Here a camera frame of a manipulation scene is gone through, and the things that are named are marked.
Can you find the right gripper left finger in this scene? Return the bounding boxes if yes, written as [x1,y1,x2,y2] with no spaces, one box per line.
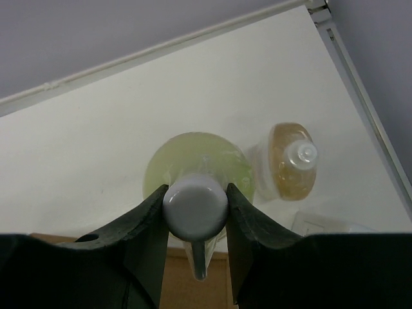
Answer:
[0,183,170,309]

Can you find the green pump bottle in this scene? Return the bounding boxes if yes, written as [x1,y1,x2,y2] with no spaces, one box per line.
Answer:
[142,132,255,281]

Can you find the white bottle black cap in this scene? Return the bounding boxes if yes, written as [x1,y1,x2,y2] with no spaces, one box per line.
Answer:
[291,211,375,236]

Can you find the amber liquid clear bottle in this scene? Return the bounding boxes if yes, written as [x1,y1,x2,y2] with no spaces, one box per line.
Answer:
[250,122,319,201]

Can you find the brown burlap canvas bag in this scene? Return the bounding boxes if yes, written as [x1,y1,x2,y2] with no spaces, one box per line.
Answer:
[30,232,234,309]

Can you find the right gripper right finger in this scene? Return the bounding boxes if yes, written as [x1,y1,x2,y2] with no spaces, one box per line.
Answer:
[226,184,411,308]

